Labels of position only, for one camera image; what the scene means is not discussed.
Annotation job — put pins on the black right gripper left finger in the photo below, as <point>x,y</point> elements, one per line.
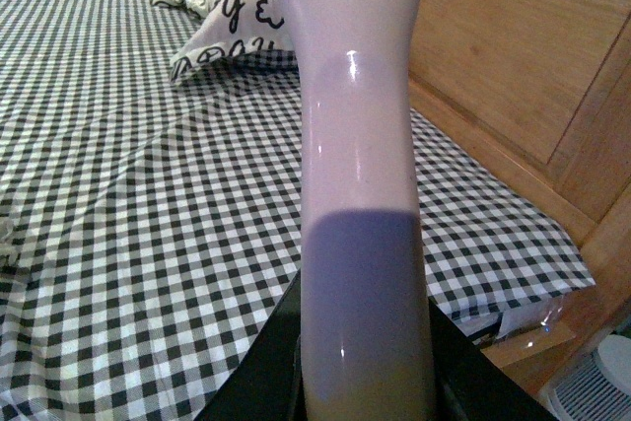
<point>267,384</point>

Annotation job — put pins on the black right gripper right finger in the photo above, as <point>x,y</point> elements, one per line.
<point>468,385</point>

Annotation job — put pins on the beige hand brush black bristles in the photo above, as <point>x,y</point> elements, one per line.
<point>365,333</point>

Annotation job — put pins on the white trash bin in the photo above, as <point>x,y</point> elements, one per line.
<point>598,388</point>

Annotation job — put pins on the black white checkered bedsheet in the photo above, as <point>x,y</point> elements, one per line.
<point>148,229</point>

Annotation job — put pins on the wooden headboard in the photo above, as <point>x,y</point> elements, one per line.
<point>538,92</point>

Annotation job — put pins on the white pillow black lettering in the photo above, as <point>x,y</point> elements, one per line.
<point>247,32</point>

